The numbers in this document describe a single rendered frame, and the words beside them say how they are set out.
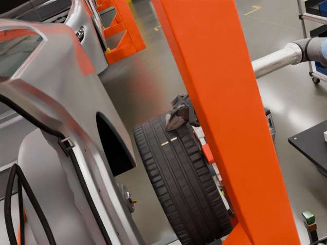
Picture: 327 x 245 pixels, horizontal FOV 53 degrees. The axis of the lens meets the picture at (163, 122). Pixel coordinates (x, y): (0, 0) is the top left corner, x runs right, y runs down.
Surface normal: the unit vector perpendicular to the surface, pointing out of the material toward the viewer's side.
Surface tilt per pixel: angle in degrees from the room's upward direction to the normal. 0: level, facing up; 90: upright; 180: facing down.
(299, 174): 0
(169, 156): 35
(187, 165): 46
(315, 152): 0
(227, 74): 90
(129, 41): 90
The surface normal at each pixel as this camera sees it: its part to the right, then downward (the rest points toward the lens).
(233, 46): 0.20, 0.43
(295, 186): -0.36, -0.80
